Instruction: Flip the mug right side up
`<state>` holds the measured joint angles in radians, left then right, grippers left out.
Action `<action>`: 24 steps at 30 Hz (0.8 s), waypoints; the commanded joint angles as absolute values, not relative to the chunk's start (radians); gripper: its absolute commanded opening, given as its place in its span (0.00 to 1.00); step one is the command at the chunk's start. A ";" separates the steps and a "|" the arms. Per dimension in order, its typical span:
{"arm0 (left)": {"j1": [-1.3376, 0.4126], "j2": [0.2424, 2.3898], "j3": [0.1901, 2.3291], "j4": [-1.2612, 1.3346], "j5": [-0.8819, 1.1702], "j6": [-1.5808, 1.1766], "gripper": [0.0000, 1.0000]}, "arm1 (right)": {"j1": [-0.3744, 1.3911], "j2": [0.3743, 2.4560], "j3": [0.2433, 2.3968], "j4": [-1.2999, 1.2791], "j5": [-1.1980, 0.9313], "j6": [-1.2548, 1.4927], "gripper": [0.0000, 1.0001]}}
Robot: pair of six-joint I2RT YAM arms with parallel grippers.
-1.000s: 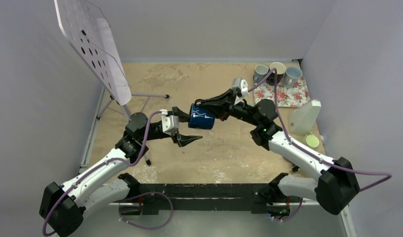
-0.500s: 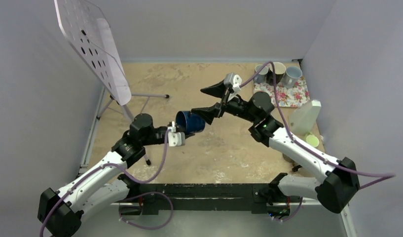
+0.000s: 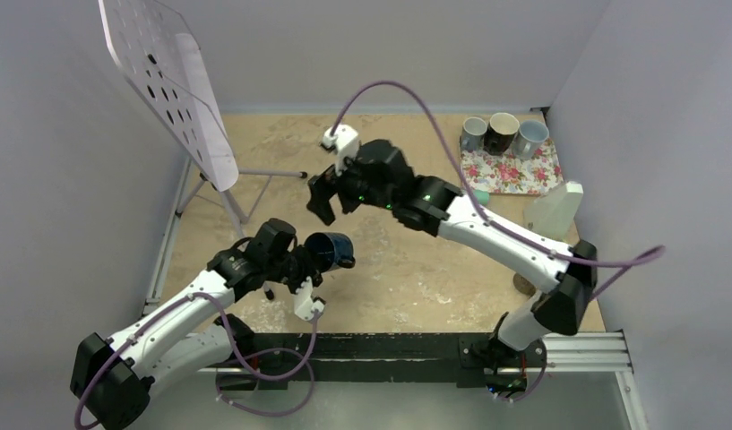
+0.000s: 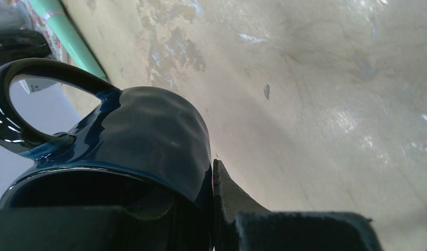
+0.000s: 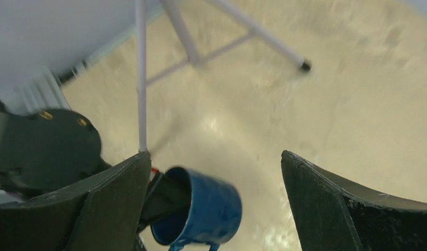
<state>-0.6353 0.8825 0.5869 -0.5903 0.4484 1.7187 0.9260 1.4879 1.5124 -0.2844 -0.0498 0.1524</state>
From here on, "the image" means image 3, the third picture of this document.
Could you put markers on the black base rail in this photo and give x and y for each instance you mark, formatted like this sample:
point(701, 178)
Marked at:
point(466, 359)

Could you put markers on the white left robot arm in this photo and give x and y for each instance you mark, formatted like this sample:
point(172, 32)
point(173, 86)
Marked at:
point(115, 377)

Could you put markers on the black mug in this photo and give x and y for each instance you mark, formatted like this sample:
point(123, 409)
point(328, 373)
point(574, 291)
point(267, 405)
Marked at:
point(501, 130)

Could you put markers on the perforated calibration board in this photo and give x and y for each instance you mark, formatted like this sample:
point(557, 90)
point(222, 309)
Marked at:
point(166, 69)

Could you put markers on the grey mug with lettering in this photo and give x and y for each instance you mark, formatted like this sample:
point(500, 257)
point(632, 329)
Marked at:
point(473, 134)

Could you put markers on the light grey mug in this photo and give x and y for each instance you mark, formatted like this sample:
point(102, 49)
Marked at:
point(531, 136)

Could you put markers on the brown mug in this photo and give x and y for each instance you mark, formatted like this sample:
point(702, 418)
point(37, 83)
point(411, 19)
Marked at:
point(523, 286)

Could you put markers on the lilac tripod stand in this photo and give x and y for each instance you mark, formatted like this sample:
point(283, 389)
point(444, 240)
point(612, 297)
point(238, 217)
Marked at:
point(256, 181)

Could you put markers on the white box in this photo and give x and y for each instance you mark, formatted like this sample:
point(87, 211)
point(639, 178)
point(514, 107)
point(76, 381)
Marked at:
point(552, 214)

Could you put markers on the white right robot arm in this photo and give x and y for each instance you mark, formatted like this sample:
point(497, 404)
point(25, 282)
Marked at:
point(376, 174)

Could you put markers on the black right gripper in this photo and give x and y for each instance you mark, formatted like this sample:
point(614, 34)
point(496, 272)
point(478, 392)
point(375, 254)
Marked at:
point(323, 187)

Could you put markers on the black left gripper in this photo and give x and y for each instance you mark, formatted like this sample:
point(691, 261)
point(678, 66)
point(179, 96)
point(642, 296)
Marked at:
point(307, 268)

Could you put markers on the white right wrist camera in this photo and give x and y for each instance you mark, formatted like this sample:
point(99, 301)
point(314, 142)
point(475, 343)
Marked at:
point(344, 142)

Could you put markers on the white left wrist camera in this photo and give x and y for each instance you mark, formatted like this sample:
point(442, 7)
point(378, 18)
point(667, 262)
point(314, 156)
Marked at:
point(306, 306)

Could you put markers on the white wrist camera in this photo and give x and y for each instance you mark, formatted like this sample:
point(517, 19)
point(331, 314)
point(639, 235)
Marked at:
point(344, 142)
point(306, 306)

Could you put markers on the dark blue mug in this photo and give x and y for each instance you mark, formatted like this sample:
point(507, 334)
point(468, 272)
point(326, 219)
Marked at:
point(331, 251)

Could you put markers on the floral tray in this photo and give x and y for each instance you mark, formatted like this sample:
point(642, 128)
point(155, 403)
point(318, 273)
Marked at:
point(506, 174)

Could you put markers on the mint green tube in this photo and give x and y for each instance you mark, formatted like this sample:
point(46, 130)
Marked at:
point(482, 197)

